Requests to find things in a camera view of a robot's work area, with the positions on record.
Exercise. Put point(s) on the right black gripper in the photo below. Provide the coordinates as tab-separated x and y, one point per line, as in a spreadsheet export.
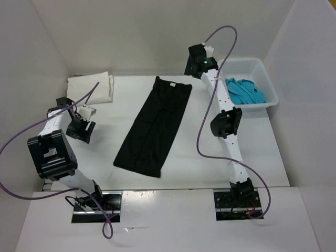
188	71

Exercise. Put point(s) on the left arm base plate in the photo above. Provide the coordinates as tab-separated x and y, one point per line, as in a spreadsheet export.
84	214

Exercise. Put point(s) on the black t shirt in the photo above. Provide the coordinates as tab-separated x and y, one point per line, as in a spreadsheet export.
147	144

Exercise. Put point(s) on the cyan t shirt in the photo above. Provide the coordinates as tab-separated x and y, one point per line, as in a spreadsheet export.
243	92

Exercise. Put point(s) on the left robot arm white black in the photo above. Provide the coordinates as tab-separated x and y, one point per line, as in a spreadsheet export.
54	158

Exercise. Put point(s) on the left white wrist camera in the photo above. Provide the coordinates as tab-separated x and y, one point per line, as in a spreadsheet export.
87	112

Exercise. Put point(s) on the white t shirt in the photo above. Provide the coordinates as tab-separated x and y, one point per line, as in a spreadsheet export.
78	87

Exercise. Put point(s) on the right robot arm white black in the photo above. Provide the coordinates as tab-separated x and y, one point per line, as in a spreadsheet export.
224	126

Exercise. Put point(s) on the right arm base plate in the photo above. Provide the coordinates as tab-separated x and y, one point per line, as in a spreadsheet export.
226	209

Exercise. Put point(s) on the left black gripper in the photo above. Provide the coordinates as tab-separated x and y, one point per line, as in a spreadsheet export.
79	135

